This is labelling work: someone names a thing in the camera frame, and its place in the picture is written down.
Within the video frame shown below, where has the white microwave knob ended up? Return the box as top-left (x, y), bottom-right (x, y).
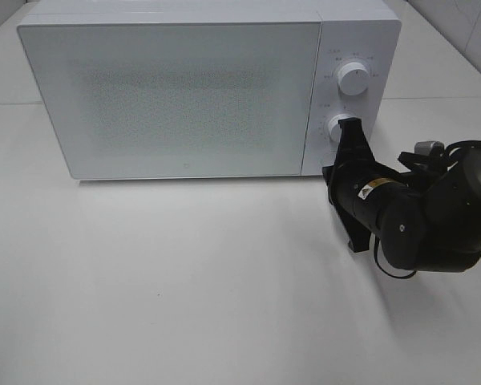
top-left (326, 113), bottom-right (354, 144)
top-left (335, 60), bottom-right (370, 96)

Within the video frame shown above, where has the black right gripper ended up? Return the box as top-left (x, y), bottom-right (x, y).
top-left (324, 117), bottom-right (419, 253)

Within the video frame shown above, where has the white microwave oven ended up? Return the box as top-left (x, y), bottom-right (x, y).
top-left (17, 1), bottom-right (402, 177)

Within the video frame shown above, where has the white microwave door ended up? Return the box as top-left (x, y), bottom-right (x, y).
top-left (18, 22), bottom-right (320, 180)

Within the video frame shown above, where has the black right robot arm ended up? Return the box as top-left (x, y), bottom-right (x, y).
top-left (322, 117), bottom-right (481, 278)

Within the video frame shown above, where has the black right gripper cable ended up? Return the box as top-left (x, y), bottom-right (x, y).
top-left (370, 236), bottom-right (418, 279)

